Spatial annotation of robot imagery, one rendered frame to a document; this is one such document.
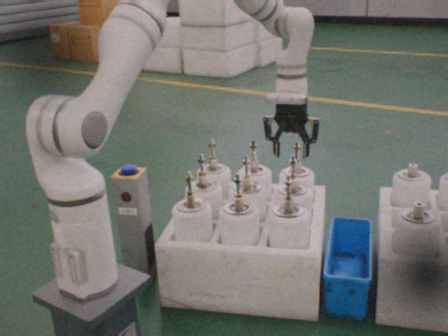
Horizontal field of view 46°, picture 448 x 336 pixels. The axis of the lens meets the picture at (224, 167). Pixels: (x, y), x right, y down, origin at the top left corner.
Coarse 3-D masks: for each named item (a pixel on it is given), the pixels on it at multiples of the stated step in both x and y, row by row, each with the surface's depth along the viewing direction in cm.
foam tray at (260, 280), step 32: (320, 192) 149; (320, 224) 131; (160, 256) 127; (192, 256) 125; (224, 256) 123; (256, 256) 121; (288, 256) 119; (320, 256) 123; (160, 288) 130; (192, 288) 128; (224, 288) 126; (256, 288) 125; (288, 288) 123; (320, 288) 133
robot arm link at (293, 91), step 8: (280, 80) 122; (288, 80) 121; (296, 80) 121; (304, 80) 122; (280, 88) 122; (288, 88) 121; (296, 88) 121; (304, 88) 122; (272, 96) 119; (280, 96) 119; (288, 96) 118; (296, 96) 118; (304, 96) 118; (296, 104) 118
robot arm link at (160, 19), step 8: (120, 0) 89; (128, 0) 87; (136, 0) 87; (144, 0) 87; (152, 0) 88; (160, 0) 91; (168, 0) 98; (144, 8) 86; (152, 8) 87; (160, 8) 89; (152, 16) 87; (160, 16) 88; (160, 24) 88
